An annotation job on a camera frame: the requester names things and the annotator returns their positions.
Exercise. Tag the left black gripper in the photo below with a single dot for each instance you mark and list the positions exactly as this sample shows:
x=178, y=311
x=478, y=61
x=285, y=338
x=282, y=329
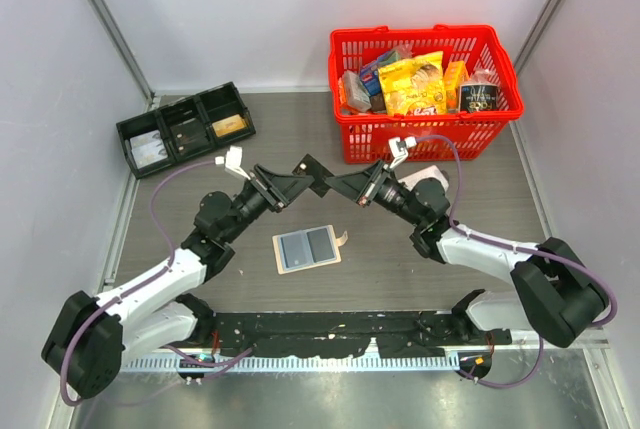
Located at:
x=277, y=190

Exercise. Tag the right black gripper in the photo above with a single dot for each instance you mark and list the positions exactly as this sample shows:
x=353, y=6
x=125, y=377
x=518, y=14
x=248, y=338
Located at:
x=363, y=184

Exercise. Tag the beige card holder wallet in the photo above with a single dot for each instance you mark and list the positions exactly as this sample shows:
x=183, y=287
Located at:
x=307, y=249

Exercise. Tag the dark card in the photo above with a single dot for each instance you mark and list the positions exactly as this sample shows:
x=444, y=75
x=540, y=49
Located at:
x=190, y=137

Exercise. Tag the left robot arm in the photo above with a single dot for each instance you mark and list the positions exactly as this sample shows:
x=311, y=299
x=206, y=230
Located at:
x=85, y=346

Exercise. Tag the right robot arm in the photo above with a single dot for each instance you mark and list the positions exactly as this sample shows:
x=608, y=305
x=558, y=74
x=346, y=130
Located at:
x=552, y=296

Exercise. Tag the gold card in tray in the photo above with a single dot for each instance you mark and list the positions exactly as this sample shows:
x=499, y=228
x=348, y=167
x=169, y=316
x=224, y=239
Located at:
x=229, y=125

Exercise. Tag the white cards in tray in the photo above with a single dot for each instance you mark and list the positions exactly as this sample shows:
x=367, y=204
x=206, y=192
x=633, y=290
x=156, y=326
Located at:
x=148, y=149

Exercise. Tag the white bottle grey cap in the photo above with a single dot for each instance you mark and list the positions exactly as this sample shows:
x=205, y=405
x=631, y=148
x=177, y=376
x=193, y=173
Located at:
x=431, y=172

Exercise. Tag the grey wrapped snack pack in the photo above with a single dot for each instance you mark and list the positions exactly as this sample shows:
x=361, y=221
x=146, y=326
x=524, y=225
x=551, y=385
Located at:
x=352, y=93

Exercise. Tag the black three-compartment tray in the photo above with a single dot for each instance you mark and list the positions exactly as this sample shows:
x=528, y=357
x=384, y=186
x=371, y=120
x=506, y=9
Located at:
x=207, y=106

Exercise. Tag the blue snack packet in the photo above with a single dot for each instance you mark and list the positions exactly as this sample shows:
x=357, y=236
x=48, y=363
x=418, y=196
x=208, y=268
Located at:
x=369, y=73

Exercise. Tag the yellow chips bag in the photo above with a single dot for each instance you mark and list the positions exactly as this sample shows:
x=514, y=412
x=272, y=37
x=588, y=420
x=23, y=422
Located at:
x=414, y=86

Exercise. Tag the red shopping basket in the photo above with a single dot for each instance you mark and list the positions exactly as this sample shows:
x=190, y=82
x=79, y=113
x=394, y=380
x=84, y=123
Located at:
x=365, y=135

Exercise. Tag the black round can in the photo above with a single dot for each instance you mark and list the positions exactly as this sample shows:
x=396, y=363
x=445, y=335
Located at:
x=478, y=97

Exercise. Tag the orange snack box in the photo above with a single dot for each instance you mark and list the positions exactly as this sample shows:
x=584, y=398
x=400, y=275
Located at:
x=455, y=75

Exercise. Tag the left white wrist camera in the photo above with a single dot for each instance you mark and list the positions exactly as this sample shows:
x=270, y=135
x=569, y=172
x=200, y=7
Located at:
x=232, y=163

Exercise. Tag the black mounting base plate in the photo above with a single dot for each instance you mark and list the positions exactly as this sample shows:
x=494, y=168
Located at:
x=338, y=335

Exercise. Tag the white cable duct strip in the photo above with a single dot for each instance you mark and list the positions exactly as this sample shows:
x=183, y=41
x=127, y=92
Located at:
x=166, y=362

